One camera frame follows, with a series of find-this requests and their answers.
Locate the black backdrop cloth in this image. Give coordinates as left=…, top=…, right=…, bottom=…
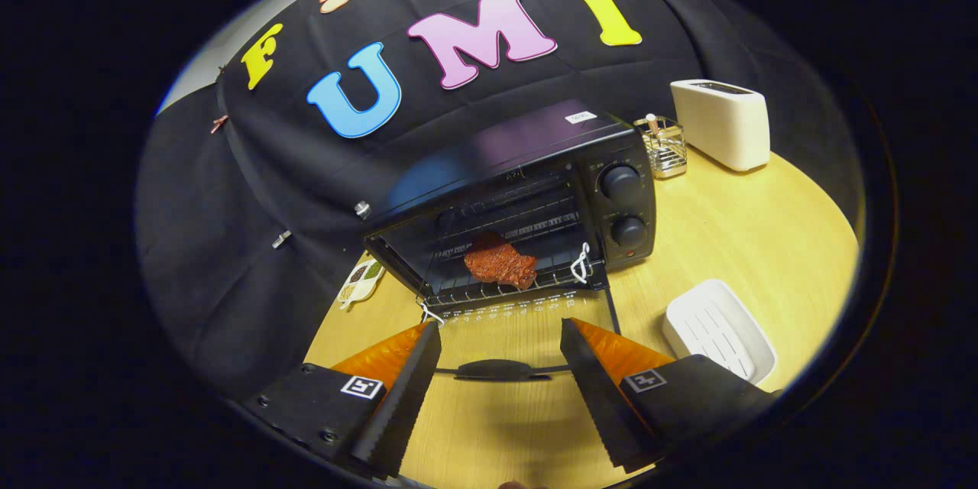
left=134, top=0, right=864, bottom=398

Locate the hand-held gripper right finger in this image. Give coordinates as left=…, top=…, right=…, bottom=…
left=559, top=316, right=780, bottom=474

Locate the metal wire holder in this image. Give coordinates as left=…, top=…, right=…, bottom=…
left=634, top=115, right=688, bottom=180

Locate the white bread toaster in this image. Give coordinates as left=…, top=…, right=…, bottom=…
left=670, top=79, right=771, bottom=173

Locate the black toaster oven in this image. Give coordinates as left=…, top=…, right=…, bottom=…
left=361, top=98, right=658, bottom=383

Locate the white ribbed tray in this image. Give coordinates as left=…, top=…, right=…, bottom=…
left=662, top=279, right=779, bottom=387

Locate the white divided spice dish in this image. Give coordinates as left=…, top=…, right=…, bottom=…
left=337, top=258, right=385, bottom=312

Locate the red steak piece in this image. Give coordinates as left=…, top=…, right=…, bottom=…
left=463, top=232, right=539, bottom=291

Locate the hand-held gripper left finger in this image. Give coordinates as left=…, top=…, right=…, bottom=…
left=243, top=319, right=444, bottom=480

